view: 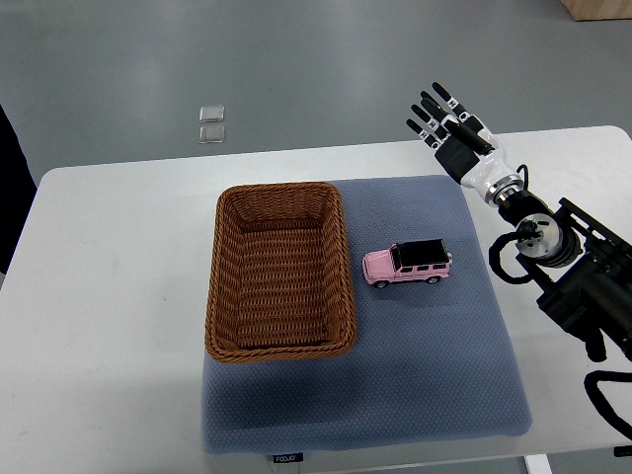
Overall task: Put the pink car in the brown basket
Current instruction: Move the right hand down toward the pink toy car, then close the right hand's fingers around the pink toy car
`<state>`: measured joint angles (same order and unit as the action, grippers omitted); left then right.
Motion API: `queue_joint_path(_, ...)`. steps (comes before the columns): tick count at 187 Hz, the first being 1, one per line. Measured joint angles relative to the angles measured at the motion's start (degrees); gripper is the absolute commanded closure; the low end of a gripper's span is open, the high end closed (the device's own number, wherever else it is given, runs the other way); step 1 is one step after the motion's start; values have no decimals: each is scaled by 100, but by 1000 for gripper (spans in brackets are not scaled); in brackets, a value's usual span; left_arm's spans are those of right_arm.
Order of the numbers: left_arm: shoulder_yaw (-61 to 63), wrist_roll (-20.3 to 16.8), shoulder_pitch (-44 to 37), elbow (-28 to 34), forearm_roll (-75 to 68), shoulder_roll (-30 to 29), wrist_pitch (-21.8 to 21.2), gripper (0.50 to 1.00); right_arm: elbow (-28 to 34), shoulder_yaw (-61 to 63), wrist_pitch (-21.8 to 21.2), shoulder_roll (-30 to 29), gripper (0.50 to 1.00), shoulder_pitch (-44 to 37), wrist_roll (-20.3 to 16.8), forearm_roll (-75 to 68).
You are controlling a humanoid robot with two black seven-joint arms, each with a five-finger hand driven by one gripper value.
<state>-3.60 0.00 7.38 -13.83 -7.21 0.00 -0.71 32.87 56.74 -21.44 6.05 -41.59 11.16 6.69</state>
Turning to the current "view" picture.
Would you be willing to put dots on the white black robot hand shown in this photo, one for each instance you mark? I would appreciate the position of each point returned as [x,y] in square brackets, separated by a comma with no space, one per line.
[464,147]

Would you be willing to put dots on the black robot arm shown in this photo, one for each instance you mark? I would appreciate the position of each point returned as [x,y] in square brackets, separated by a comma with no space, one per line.
[582,267]

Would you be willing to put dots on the pink toy car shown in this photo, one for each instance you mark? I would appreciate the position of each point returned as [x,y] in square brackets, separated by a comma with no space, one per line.
[414,261]

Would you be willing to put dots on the brown wicker basket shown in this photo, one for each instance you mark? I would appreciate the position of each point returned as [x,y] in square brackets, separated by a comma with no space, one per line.
[280,285]

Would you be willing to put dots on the wooden box corner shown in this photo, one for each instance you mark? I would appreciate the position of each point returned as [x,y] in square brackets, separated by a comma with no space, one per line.
[598,10]

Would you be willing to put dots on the upper metal floor plate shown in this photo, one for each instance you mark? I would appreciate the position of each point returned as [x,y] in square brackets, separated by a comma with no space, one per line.
[213,113]

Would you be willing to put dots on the blue grey mat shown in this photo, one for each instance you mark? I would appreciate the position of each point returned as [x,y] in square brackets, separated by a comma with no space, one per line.
[430,361]

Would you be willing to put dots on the white table leg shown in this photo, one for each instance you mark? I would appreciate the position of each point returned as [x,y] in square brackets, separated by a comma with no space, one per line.
[537,464]

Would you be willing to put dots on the dark object at left edge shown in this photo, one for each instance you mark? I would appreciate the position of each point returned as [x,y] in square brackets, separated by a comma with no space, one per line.
[18,191]

